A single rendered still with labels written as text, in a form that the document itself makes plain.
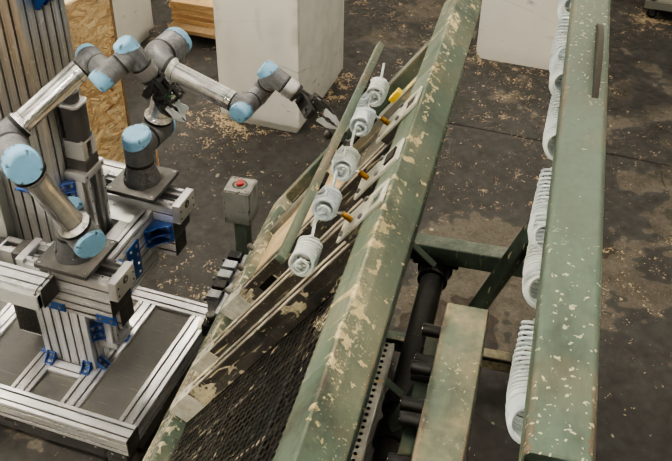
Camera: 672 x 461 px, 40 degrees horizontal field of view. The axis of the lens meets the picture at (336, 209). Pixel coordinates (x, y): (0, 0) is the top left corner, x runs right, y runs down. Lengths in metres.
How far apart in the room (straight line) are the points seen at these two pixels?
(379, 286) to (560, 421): 0.74
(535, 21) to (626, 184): 1.56
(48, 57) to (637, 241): 3.39
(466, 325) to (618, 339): 2.74
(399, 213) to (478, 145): 3.78
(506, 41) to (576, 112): 4.85
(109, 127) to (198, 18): 1.97
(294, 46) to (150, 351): 2.25
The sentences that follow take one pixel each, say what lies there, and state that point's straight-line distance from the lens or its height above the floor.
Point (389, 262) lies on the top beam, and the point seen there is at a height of 1.88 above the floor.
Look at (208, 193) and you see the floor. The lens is 5.48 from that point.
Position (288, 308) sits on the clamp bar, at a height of 1.48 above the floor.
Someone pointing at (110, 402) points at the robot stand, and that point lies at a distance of 4.08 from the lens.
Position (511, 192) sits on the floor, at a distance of 5.57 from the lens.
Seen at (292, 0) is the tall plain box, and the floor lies 0.94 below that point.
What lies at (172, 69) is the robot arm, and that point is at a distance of 3.42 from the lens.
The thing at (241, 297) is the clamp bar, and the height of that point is 1.01.
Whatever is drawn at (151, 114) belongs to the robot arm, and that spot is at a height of 1.30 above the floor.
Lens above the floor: 3.23
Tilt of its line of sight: 37 degrees down
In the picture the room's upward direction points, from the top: 1 degrees clockwise
